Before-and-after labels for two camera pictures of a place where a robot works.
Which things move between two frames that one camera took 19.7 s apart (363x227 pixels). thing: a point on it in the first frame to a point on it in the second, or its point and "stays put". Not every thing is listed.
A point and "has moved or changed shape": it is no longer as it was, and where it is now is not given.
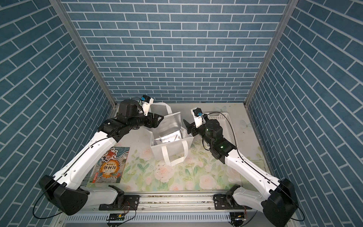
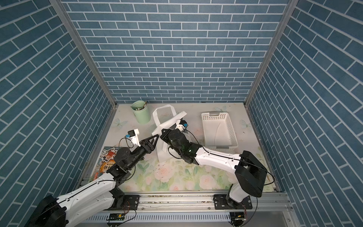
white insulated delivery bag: [169, 141] has moved or changed shape
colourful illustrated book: [109, 168] stays put
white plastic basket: [228, 131] stays put
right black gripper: [191, 128] to [166, 137]
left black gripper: [154, 123] to [145, 144]
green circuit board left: [116, 216] stays put
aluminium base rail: [173, 210] stays put
